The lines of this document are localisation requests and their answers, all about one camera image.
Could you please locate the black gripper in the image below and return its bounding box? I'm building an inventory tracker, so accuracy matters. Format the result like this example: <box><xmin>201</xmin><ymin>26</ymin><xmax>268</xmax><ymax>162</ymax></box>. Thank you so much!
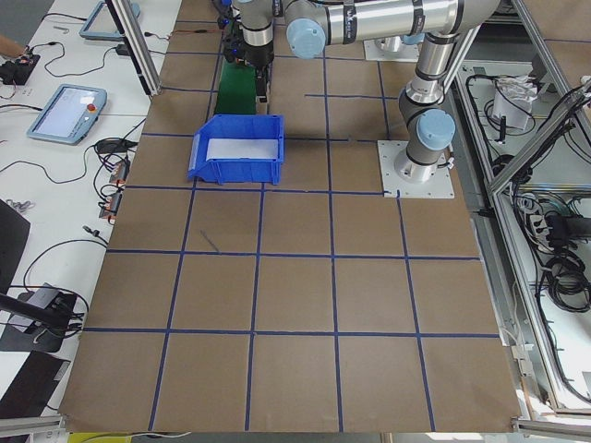
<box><xmin>247</xmin><ymin>41</ymin><xmax>274</xmax><ymax>102</ymax></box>
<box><xmin>223</xmin><ymin>28</ymin><xmax>245</xmax><ymax>64</ymax></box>

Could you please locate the teach pendant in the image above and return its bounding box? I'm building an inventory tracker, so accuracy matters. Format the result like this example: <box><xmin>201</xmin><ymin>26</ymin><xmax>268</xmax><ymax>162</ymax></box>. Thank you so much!
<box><xmin>78</xmin><ymin>1</ymin><xmax>123</xmax><ymax>42</ymax></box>
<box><xmin>26</xmin><ymin>84</ymin><xmax>107</xmax><ymax>145</ymax></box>

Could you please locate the white foam pad source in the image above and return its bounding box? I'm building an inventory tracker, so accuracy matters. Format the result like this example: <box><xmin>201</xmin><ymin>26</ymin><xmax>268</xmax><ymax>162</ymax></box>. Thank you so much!
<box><xmin>206</xmin><ymin>138</ymin><xmax>279</xmax><ymax>160</ymax></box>

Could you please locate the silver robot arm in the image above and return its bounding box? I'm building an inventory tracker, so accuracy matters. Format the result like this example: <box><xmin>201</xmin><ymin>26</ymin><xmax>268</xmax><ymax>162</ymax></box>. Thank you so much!
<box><xmin>232</xmin><ymin>0</ymin><xmax>499</xmax><ymax>184</ymax></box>

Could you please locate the far teach pendant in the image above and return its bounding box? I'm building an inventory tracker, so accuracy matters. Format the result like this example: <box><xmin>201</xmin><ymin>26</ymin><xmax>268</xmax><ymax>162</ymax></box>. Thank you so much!
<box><xmin>78</xmin><ymin>1</ymin><xmax>123</xmax><ymax>42</ymax></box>

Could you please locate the red black conveyor wire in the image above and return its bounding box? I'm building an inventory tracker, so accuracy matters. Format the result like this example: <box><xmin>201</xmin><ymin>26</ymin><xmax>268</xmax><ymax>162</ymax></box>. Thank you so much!
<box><xmin>142</xmin><ymin>28</ymin><xmax>225</xmax><ymax>42</ymax></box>

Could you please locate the aluminium frame post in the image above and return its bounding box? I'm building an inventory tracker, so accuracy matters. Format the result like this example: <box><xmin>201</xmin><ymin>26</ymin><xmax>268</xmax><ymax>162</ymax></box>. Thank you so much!
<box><xmin>105</xmin><ymin>0</ymin><xmax>162</xmax><ymax>97</ymax></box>

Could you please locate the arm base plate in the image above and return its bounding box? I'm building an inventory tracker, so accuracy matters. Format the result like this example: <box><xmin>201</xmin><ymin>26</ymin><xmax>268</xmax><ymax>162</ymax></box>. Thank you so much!
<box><xmin>364</xmin><ymin>37</ymin><xmax>419</xmax><ymax>63</ymax></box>
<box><xmin>377</xmin><ymin>140</ymin><xmax>455</xmax><ymax>199</ymax></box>

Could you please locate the green conveyor belt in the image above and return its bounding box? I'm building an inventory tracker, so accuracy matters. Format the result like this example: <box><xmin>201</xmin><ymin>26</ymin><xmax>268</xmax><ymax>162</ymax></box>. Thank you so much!
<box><xmin>214</xmin><ymin>61</ymin><xmax>257</xmax><ymax>114</ymax></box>

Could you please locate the blue source bin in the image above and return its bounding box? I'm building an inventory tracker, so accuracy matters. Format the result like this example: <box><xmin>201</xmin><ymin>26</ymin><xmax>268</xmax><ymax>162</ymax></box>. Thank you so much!
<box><xmin>187</xmin><ymin>114</ymin><xmax>284</xmax><ymax>185</ymax></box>

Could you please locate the near teach pendant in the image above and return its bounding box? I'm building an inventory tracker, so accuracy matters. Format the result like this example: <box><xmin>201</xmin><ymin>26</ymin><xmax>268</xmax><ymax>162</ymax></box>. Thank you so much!
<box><xmin>26</xmin><ymin>84</ymin><xmax>107</xmax><ymax>145</ymax></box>

